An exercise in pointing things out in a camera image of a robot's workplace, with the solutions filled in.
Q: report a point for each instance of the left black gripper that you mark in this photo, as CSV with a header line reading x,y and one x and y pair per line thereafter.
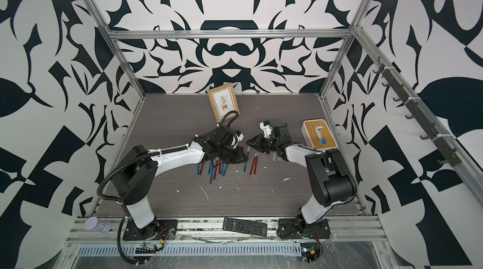
x,y
238,158

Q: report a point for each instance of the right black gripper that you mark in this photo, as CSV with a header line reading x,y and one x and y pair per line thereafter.
x,y
258,139

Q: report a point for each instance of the red carving knife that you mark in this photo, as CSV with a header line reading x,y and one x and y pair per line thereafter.
x,y
253,165
255,168

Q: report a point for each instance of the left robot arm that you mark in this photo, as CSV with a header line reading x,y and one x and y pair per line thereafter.
x,y
129,182

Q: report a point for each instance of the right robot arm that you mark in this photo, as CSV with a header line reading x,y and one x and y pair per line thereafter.
x,y
330,179

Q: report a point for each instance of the red knife capped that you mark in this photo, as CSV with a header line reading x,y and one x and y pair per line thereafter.
x,y
216,169

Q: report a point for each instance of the white box with wooden lid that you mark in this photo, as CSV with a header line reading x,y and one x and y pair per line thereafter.
x,y
318,135

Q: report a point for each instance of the black remote control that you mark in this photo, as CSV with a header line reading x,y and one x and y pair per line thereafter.
x,y
246,227

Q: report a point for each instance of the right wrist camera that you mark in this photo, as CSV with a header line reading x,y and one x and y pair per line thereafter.
x,y
267,128

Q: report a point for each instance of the wooden picture frame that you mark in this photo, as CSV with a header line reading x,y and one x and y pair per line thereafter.
x,y
223,100

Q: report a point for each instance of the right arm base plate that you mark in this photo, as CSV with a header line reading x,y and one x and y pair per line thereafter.
x,y
296,228

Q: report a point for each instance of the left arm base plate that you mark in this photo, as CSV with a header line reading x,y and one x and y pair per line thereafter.
x,y
161,229

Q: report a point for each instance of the white cable duct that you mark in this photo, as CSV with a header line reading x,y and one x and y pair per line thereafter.
x,y
205,249

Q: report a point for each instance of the black wall hook rail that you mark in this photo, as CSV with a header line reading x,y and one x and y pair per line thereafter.
x,y
434,130

